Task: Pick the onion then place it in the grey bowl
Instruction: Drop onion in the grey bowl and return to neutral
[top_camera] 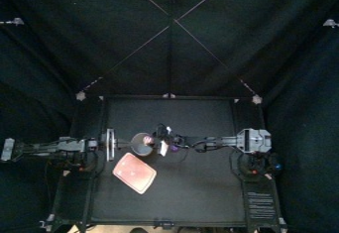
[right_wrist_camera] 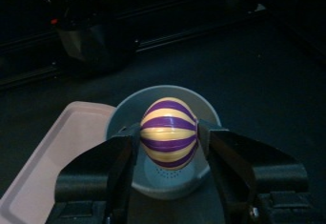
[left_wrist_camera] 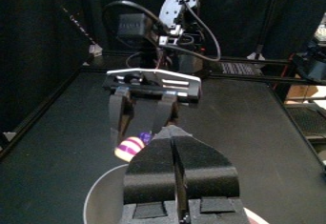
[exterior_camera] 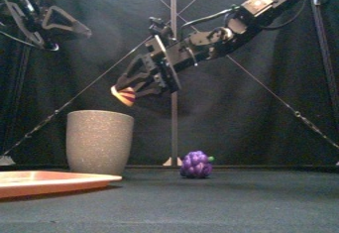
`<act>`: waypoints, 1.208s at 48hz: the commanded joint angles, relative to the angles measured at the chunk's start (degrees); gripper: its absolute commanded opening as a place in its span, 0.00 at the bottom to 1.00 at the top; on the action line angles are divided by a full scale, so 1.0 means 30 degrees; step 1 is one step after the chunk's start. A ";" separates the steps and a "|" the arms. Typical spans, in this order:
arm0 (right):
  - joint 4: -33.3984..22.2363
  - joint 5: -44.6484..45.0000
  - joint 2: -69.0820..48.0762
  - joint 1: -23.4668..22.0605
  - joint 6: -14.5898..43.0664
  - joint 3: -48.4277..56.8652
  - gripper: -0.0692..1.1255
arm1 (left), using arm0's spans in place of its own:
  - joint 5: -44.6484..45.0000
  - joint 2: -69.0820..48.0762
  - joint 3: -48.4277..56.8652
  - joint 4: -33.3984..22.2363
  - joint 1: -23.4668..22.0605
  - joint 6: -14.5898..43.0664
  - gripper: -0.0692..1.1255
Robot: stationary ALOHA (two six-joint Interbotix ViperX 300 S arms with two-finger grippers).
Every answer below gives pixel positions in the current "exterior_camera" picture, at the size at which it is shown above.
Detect toy onion half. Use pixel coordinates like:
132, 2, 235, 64
109, 85, 137, 108

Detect grey speckled bowl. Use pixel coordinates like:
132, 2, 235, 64
65, 109, 134, 176

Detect purple toy grapes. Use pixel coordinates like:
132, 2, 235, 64
178, 150, 216, 179

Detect black cloth curtain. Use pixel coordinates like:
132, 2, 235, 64
0, 0, 339, 171

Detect red square plate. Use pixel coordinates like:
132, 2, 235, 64
0, 170, 122, 200

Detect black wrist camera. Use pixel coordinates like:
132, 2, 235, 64
148, 16, 174, 41

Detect grey vertical frame pole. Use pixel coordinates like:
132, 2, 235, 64
169, 0, 180, 166

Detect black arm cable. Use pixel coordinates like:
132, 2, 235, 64
177, 5, 243, 42

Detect silver pole base bracket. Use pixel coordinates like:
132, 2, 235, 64
161, 157, 184, 168

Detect black metal frame strut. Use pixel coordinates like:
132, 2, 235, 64
309, 0, 339, 112

